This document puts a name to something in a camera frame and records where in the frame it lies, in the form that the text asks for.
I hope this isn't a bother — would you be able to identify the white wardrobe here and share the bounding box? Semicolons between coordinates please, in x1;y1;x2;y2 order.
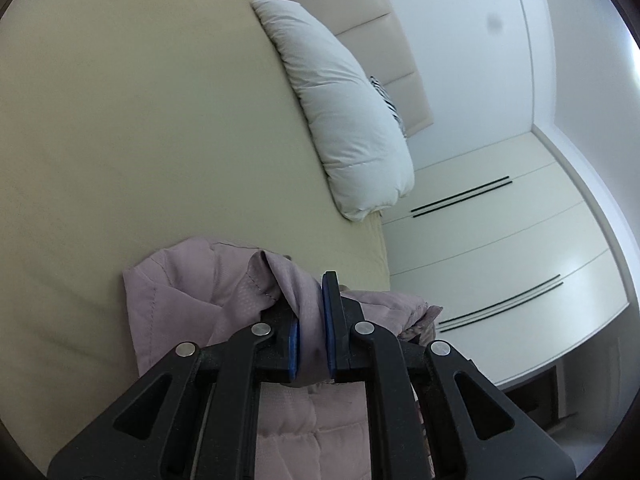
377;127;633;391

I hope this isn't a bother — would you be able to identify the bed with beige sheet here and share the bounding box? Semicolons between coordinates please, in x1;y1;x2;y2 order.
0;0;391;480

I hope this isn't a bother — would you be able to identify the pink hooded puffer coat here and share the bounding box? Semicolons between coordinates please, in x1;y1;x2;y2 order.
122;237;444;480

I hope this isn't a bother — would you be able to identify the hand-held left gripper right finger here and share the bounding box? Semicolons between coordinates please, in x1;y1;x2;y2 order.
321;270;559;480

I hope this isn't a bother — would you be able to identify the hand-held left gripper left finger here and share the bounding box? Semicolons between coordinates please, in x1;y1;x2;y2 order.
47;305;303;480

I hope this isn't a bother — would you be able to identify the cream padded headboard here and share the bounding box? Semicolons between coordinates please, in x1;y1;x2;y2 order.
247;0;435;139

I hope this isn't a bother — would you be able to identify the zebra striped pillow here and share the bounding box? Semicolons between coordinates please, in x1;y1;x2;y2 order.
369;76;407;137

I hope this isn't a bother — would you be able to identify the white pillow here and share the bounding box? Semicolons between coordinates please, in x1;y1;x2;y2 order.
250;0;416;222

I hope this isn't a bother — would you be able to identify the black wardrobe handle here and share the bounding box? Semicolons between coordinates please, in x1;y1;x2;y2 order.
439;274;561;326
436;282;565;332
410;176;510;213
413;180;514;219

